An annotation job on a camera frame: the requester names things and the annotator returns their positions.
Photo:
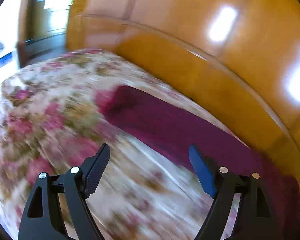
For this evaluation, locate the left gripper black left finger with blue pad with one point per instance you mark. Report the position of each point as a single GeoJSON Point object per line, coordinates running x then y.
{"type": "Point", "coordinates": [42, 217]}

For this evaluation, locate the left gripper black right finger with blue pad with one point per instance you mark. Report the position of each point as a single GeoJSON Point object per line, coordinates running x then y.
{"type": "Point", "coordinates": [256, 217]}

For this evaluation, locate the maroon floral long-sleeve top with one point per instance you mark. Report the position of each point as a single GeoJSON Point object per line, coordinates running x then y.
{"type": "Point", "coordinates": [170, 130]}

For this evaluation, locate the floral pink white bedsheet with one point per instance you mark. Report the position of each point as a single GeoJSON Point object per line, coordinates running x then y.
{"type": "Point", "coordinates": [50, 121]}

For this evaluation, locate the glossy wooden bed headboard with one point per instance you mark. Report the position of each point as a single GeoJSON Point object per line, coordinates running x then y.
{"type": "Point", "coordinates": [238, 59]}

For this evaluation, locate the dark wooden door frame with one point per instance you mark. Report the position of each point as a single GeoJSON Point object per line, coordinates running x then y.
{"type": "Point", "coordinates": [42, 27]}

